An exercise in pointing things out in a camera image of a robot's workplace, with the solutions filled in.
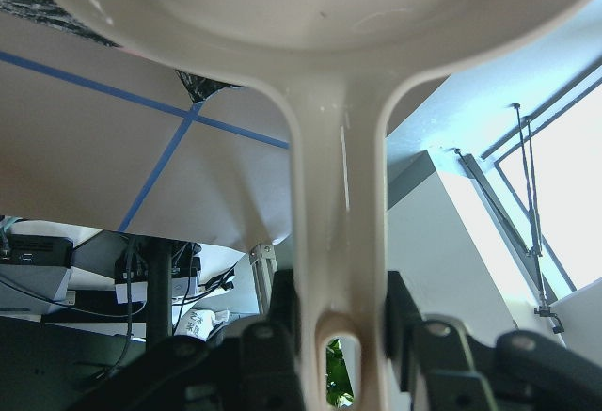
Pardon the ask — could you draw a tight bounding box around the beige plastic dustpan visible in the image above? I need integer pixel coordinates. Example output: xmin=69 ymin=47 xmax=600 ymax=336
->
xmin=56 ymin=0 xmax=590 ymax=410

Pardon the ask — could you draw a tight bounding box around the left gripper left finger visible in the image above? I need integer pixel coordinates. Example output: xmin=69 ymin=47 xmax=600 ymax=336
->
xmin=71 ymin=269 xmax=304 ymax=410

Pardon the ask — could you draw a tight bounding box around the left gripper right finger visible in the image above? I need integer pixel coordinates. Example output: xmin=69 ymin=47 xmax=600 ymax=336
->
xmin=385 ymin=271 xmax=601 ymax=410

